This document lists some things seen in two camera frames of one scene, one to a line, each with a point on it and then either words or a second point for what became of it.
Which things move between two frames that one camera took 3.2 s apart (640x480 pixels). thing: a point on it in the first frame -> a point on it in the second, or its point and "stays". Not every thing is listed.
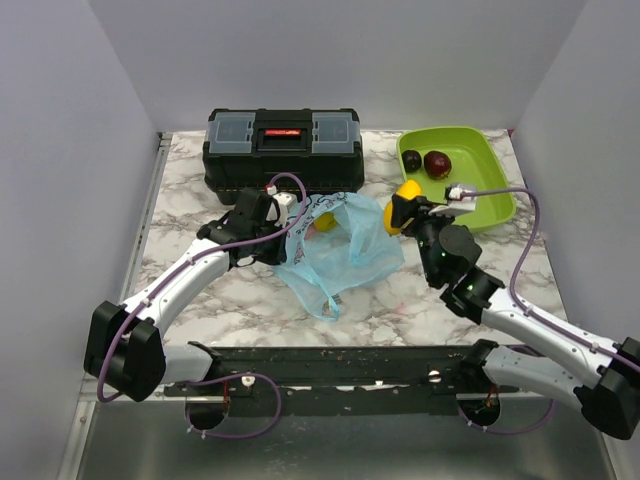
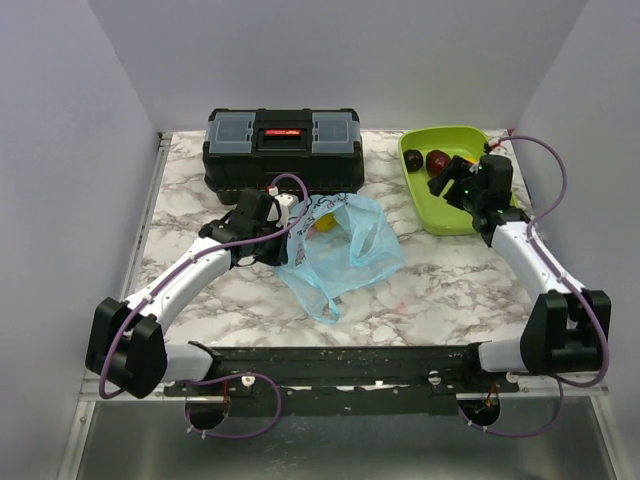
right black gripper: (418, 206) -> (457, 170)
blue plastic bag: (336, 244) stays
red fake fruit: (437, 164) stays
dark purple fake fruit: (411, 160) stays
